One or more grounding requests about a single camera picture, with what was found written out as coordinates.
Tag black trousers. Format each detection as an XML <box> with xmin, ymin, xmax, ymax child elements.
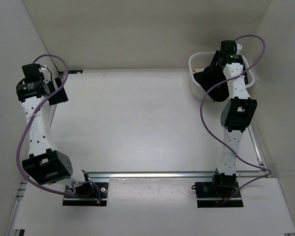
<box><xmin>194</xmin><ymin>66</ymin><xmax>229</xmax><ymax>102</ymax></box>

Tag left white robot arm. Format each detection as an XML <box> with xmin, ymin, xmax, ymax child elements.
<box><xmin>16</xmin><ymin>63</ymin><xmax>93</xmax><ymax>197</ymax></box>

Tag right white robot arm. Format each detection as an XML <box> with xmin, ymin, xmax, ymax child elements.
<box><xmin>211</xmin><ymin>40</ymin><xmax>257</xmax><ymax>197</ymax></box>

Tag beige trousers in basket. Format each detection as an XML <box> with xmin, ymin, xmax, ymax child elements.
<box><xmin>192</xmin><ymin>68</ymin><xmax>204</xmax><ymax>73</ymax></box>

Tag white plastic basket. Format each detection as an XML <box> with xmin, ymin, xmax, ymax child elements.
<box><xmin>188</xmin><ymin>51</ymin><xmax>256</xmax><ymax>101</ymax></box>

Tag white front cover board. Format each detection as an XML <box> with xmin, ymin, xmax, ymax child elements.
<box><xmin>14</xmin><ymin>178</ymin><xmax>295</xmax><ymax>236</ymax></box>

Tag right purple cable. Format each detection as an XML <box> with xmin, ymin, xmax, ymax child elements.
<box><xmin>200</xmin><ymin>34</ymin><xmax>272</xmax><ymax>206</ymax></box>

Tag purple cable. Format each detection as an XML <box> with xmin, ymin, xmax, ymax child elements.
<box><xmin>16</xmin><ymin>54</ymin><xmax>94</xmax><ymax>196</ymax></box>
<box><xmin>200</xmin><ymin>34</ymin><xmax>272</xmax><ymax>206</ymax></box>

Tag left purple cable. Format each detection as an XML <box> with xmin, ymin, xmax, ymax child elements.
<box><xmin>16</xmin><ymin>54</ymin><xmax>94</xmax><ymax>196</ymax></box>

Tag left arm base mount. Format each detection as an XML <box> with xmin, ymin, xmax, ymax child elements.
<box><xmin>62</xmin><ymin>182</ymin><xmax>109</xmax><ymax>207</ymax></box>

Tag aluminium frame rail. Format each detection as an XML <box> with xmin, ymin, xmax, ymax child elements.
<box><xmin>4</xmin><ymin>68</ymin><xmax>295</xmax><ymax>236</ymax></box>

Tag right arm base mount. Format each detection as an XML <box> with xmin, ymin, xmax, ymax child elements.
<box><xmin>191</xmin><ymin>174</ymin><xmax>244</xmax><ymax>208</ymax></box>

